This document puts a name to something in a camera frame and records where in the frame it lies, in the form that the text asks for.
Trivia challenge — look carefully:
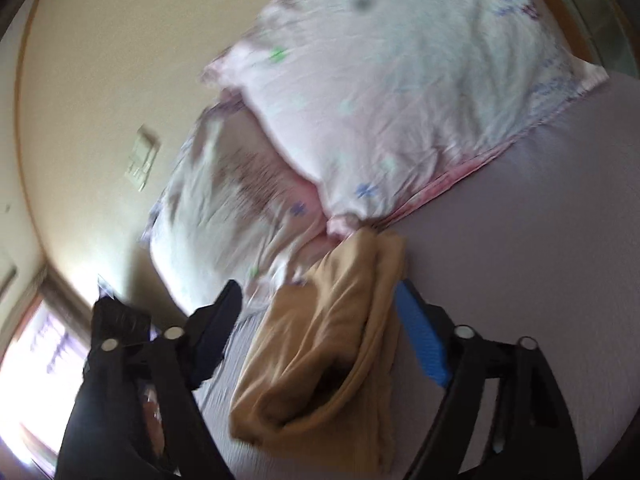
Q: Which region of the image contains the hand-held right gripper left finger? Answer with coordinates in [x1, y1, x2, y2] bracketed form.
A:
[54, 280, 244, 480]

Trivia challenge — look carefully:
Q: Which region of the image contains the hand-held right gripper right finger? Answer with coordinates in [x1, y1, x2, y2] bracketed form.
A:
[394, 280, 585, 480]

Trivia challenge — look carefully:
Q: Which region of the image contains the floral pillow with pink trim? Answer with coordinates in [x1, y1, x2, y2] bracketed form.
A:
[139, 87, 342, 322]

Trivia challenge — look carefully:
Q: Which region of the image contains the tan garment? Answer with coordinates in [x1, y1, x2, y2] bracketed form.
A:
[228, 227, 408, 467]

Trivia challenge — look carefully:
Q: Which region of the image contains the large floral white pillow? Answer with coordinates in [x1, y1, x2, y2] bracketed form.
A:
[200, 0, 612, 237]

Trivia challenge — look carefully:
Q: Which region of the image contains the lavender bed sheet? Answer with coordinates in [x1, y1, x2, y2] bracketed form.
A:
[192, 67, 640, 480]

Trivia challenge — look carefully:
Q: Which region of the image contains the bright window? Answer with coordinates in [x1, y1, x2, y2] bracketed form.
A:
[0, 294, 92, 463]

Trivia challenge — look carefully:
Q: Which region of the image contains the white wall switch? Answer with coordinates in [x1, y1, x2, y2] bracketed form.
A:
[123, 124, 162, 192]

